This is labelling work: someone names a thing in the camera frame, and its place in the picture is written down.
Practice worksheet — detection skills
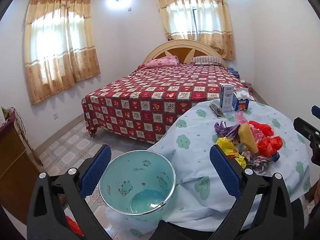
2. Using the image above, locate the stack of blue cloths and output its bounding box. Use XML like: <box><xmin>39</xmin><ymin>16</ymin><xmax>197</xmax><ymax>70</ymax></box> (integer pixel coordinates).
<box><xmin>227</xmin><ymin>67</ymin><xmax>241</xmax><ymax>78</ymax></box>

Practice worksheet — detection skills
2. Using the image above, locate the striped pillow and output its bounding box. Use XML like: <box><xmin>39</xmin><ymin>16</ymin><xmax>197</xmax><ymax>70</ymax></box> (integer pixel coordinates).
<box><xmin>191</xmin><ymin>56</ymin><xmax>227</xmax><ymax>67</ymax></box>

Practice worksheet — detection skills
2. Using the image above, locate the wide beige window curtain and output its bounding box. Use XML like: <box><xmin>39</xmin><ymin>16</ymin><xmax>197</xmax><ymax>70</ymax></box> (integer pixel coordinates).
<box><xmin>24</xmin><ymin>0</ymin><xmax>101</xmax><ymax>105</ymax></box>

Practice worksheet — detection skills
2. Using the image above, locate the tan plastic bag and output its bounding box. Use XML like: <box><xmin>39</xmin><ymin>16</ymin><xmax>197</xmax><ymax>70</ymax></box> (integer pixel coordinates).
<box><xmin>238</xmin><ymin>124</ymin><xmax>259</xmax><ymax>154</ymax></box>

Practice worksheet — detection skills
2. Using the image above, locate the cream wooden headboard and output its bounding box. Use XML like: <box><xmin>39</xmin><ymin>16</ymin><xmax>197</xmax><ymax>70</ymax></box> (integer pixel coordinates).
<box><xmin>142</xmin><ymin>39</ymin><xmax>228</xmax><ymax>68</ymax></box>

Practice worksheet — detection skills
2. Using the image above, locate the brown wooden cabinet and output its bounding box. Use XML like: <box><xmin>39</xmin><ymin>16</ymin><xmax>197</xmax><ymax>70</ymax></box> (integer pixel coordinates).
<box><xmin>0</xmin><ymin>110</ymin><xmax>43</xmax><ymax>227</ymax></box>

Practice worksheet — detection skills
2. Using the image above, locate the bed with red checkered cover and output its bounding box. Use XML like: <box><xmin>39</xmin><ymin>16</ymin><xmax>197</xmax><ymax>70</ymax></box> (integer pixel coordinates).
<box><xmin>82</xmin><ymin>62</ymin><xmax>247</xmax><ymax>144</ymax></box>

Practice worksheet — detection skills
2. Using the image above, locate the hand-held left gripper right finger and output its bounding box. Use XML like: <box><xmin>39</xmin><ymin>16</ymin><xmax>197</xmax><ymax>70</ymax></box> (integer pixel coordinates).
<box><xmin>209</xmin><ymin>144</ymin><xmax>293</xmax><ymax>240</ymax></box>

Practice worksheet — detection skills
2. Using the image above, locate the pink pillow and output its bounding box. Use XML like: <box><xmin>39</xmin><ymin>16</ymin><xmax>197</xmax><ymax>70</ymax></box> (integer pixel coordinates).
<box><xmin>146</xmin><ymin>56</ymin><xmax>179</xmax><ymax>68</ymax></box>

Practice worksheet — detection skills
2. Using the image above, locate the narrow beige window curtain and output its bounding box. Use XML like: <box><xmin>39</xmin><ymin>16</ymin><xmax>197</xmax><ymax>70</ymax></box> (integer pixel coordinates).
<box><xmin>155</xmin><ymin>0</ymin><xmax>235</xmax><ymax>60</ymax></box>

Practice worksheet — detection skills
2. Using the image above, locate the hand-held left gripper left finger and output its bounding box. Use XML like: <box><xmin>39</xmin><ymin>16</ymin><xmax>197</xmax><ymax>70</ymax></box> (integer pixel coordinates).
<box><xmin>26</xmin><ymin>144</ymin><xmax>112</xmax><ymax>240</ymax></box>

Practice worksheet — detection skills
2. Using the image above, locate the teal plastic trash bin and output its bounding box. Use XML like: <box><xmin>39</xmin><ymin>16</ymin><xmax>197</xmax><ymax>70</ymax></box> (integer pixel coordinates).
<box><xmin>99</xmin><ymin>150</ymin><xmax>176</xmax><ymax>222</ymax></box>

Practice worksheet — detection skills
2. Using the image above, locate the pink clear plastic bag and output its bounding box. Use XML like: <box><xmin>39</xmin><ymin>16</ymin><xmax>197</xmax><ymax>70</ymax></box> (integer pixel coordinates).
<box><xmin>235</xmin><ymin>111</ymin><xmax>250</xmax><ymax>126</ymax></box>

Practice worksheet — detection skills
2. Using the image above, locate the purple foil wrapper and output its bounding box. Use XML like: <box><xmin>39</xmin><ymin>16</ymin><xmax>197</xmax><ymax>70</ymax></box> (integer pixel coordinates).
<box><xmin>214</xmin><ymin>121</ymin><xmax>240</xmax><ymax>138</ymax></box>

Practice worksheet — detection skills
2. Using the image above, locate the blue white gable-top carton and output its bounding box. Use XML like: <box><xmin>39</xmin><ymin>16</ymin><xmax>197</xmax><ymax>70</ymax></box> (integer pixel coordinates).
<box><xmin>232</xmin><ymin>89</ymin><xmax>250</xmax><ymax>112</ymax></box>

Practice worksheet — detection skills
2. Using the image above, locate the small clear wrapper packet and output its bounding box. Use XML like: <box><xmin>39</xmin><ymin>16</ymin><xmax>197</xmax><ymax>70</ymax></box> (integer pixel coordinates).
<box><xmin>209</xmin><ymin>103</ymin><xmax>225</xmax><ymax>118</ymax></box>

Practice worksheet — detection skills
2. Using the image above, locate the red foam net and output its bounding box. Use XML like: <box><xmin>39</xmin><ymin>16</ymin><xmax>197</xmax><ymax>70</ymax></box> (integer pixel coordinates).
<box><xmin>249</xmin><ymin>120</ymin><xmax>272</xmax><ymax>140</ymax></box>

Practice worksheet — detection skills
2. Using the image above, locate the tall pale blue carton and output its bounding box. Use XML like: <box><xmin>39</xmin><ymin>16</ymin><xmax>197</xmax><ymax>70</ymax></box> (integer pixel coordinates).
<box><xmin>219</xmin><ymin>84</ymin><xmax>235</xmax><ymax>113</ymax></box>

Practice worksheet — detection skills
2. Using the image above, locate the red plastic bag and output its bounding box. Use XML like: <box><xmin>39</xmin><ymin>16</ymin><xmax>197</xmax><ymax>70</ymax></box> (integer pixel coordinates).
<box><xmin>66</xmin><ymin>215</ymin><xmax>84</xmax><ymax>235</ymax></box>

